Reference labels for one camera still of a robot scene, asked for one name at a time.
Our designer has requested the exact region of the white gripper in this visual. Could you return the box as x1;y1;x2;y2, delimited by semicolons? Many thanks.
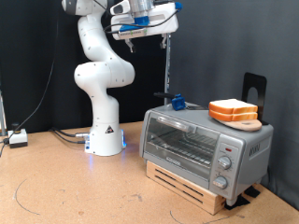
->
110;2;180;54

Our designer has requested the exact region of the metal spatula with blue block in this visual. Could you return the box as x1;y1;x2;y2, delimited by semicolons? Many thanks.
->
153;91;209;112

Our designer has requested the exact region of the silver toaster oven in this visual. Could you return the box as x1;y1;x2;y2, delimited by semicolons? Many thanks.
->
138;102;275;207

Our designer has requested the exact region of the silver oven knob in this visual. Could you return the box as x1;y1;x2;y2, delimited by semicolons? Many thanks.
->
217;155;233;171
212;175;229;190

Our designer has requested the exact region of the vertical metal pole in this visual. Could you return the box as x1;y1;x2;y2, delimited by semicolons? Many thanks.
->
164;32;172;105

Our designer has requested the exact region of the grey backdrop curtain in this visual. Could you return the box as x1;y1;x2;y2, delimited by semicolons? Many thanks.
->
169;0;299;211

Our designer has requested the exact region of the black metal bookend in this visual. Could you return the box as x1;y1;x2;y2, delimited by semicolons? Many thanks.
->
241;72;269;126

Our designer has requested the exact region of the black backdrop curtain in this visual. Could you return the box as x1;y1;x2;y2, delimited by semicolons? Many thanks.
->
0;0;171;135

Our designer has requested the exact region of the round tan wooden board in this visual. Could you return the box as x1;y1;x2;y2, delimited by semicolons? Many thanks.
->
214;117;263;133

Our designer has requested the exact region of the emergency stop button box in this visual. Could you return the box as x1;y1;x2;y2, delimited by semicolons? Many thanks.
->
7;122;29;149

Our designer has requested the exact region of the slatted wooden box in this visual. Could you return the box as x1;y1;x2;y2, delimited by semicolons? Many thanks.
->
145;160;227;217

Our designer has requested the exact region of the black foam pad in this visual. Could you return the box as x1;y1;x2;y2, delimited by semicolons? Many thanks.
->
244;185;261;199
224;195;251;211

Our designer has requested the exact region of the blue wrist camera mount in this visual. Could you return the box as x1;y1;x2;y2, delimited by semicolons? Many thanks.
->
119;16;151;40

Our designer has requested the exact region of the black camera cable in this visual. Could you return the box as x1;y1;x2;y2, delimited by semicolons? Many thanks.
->
93;0;183;35

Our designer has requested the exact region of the wire oven rack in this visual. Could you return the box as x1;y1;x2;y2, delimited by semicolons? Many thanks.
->
149;129;216;166

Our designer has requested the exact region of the base cable with silver connector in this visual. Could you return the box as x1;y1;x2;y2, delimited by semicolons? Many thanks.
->
50;126;92;139

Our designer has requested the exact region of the long hanging black cable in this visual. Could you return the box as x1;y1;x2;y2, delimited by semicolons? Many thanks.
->
0;0;62;157

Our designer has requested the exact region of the black base cable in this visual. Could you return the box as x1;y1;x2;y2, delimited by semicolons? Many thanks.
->
50;129;88;146

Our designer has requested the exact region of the thin metal post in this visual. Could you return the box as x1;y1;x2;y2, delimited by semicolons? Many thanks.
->
0;91;7;136

